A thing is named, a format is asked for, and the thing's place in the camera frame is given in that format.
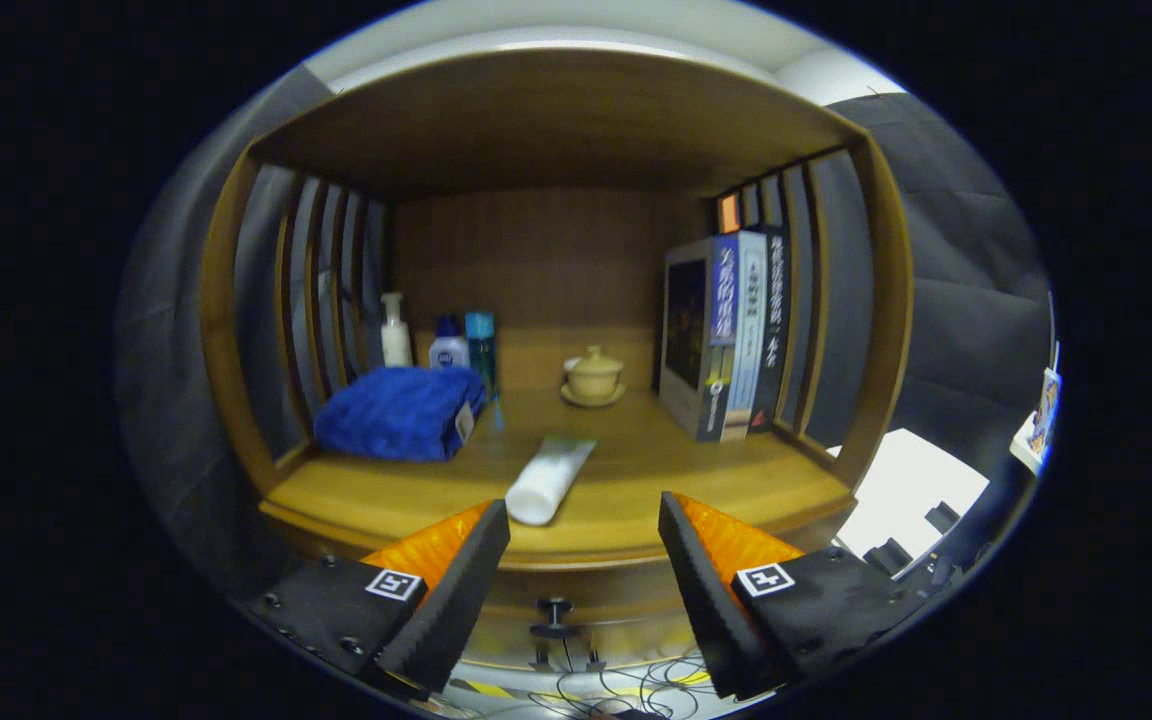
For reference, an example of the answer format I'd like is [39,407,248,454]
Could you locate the book with black spine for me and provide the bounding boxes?
[748,226,793,433]

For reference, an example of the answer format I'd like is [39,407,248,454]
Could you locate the floor cables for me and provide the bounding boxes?
[456,655,727,720]

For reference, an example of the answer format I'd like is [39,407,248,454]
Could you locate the white green cosmetic tube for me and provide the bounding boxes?
[505,436,598,528]

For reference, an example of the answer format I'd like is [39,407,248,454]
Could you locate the wooden countertop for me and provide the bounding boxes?
[261,388,857,571]

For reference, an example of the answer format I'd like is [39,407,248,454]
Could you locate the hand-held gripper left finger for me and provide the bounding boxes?
[246,499,512,701]

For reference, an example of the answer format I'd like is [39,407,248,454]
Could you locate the wooden drawer with black knob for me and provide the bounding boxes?
[481,568,697,641]

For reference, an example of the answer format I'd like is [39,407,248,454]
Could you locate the book with pale spine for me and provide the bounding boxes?
[721,230,769,442]

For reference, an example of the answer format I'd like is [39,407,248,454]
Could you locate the wooden cabinet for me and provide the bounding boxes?
[198,48,915,673]

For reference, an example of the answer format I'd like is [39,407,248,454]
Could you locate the patterned paper cup with straw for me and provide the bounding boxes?
[1031,367,1064,453]

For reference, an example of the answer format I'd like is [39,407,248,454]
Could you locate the beige lidded teacup with saucer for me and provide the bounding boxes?
[561,345,627,408]

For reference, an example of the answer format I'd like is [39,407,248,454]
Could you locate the white side shelf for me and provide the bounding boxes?
[1009,410,1047,476]

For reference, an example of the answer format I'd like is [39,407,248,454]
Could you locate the book with blue spine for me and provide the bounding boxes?
[658,233,740,443]

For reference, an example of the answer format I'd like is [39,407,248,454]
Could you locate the blue towel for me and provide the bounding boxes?
[313,366,488,463]

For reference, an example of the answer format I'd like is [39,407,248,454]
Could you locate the teal transparent bottle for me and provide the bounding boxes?
[464,311,499,401]

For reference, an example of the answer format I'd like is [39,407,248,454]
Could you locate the white box cabinet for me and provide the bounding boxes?
[826,428,991,561]

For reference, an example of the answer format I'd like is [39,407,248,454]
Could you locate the white lotion bottle blue cap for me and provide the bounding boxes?
[428,315,470,371]

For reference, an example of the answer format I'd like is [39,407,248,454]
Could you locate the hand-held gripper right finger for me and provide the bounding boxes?
[658,490,937,701]

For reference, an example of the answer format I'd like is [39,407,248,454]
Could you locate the white pump bottle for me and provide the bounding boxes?
[380,292,414,369]

